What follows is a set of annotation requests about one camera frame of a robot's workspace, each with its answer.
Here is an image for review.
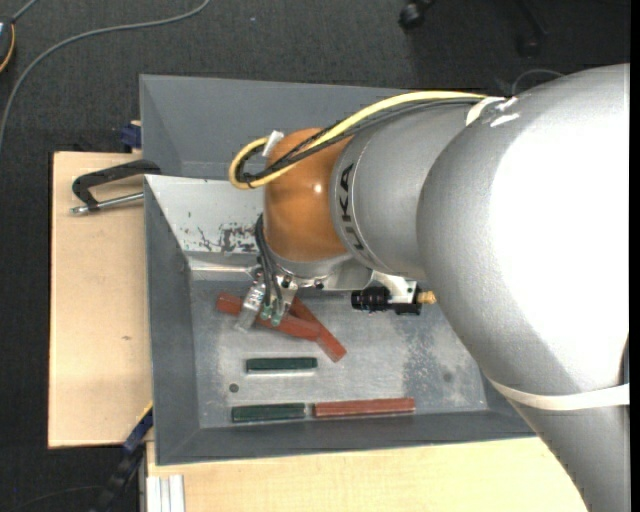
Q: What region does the grey metal bin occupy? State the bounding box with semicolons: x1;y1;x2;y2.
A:
138;73;540;467

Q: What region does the red-brown flat block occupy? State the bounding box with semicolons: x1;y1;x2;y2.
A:
215;292;325;342
312;397;417;419
286;295;348;364

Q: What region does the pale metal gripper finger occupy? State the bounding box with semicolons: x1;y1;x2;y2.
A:
234;283;266;333

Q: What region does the pale flat board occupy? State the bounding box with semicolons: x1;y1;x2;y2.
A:
47;150;154;450

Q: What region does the dark green flat block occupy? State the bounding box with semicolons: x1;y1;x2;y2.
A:
245;356;319;374
230;402;308;425

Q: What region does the black cylinder on white bracket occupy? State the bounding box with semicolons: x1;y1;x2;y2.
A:
350;277;438;318

